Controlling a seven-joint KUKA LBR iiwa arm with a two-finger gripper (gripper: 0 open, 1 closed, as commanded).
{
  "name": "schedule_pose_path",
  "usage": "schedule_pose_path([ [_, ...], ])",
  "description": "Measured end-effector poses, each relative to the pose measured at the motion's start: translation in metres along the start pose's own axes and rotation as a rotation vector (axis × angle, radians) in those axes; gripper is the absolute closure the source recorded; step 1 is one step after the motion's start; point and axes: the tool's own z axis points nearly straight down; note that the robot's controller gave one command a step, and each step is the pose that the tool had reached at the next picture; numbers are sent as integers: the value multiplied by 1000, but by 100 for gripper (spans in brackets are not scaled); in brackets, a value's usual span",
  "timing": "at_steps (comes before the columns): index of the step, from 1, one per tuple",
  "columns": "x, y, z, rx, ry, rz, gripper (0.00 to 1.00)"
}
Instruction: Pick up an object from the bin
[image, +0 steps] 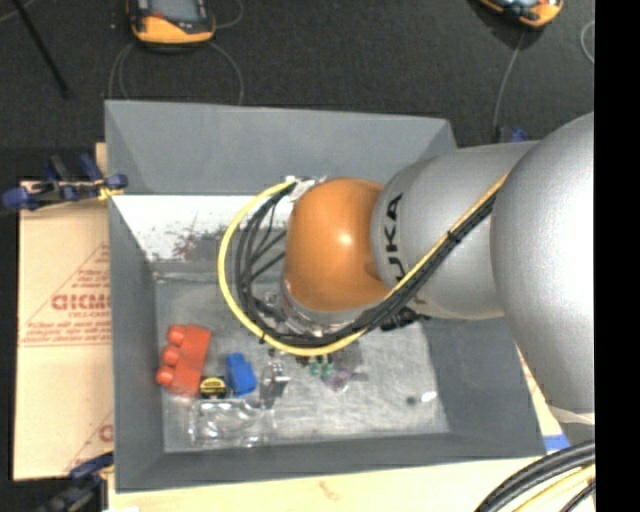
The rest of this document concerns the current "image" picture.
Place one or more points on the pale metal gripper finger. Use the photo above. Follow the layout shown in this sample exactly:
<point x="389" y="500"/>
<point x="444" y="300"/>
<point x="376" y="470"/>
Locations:
<point x="280" y="376"/>
<point x="268" y="394"/>

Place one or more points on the blue toy building block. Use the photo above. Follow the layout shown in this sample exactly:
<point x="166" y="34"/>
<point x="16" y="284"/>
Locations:
<point x="241" y="374"/>

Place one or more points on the purple translucent small object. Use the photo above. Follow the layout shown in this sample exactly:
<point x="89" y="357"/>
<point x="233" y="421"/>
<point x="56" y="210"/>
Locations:
<point x="339" y="380"/>

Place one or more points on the clear plastic packet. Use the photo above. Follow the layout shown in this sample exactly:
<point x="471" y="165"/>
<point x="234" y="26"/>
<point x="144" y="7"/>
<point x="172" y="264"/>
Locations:
<point x="225" y="422"/>

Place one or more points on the yellow and black round object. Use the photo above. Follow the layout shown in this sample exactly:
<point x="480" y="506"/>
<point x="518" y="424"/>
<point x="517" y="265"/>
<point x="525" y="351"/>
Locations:
<point x="212" y="386"/>

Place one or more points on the orange-red toy building block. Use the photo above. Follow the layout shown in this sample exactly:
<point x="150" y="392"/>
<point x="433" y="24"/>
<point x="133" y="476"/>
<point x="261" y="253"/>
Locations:
<point x="187" y="357"/>

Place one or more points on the grey metal bin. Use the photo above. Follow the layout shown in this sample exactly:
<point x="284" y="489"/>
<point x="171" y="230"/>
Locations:
<point x="250" y="150"/>

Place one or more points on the brown cardboard board, red print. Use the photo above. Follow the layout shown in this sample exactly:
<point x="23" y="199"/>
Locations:
<point x="60" y="280"/>

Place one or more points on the black cylinder on white bracket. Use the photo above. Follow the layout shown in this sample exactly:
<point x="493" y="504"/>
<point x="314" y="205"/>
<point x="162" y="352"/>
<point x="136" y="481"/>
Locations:
<point x="400" y="320"/>

